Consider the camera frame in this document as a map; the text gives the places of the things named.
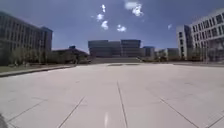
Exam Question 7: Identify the wide stone steps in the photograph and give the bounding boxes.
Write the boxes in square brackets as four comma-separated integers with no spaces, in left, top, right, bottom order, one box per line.
[89,57,144,65]

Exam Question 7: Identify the dark glass building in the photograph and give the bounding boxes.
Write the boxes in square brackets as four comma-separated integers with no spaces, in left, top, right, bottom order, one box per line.
[87,39,156,59]

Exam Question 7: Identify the pale concrete slab plaza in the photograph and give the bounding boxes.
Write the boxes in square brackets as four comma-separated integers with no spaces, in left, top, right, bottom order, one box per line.
[0,63,224,128]

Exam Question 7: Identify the low dark-roofed building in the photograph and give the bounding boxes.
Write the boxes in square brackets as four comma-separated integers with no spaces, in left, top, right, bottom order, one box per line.
[49,45,90,64]

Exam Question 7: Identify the pale low building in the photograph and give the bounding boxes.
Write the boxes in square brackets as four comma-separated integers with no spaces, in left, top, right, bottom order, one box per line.
[156,47,180,62]

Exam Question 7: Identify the pale kerb strip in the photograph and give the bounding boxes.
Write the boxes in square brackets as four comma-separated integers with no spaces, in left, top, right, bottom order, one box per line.
[0,64,77,78]

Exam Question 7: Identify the grass strip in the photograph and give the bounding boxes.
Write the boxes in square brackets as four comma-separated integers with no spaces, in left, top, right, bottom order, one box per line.
[0,63,73,74]

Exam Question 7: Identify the row of trees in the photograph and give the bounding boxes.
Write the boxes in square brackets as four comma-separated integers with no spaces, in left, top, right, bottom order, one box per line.
[0,44,51,66]

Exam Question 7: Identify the grey many-windowed building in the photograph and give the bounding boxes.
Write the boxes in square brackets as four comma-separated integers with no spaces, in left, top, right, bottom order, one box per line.
[0,11,54,56]

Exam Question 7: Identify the white building with dark windows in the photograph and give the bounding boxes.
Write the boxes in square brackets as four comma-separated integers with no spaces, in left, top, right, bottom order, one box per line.
[176,7,224,63]

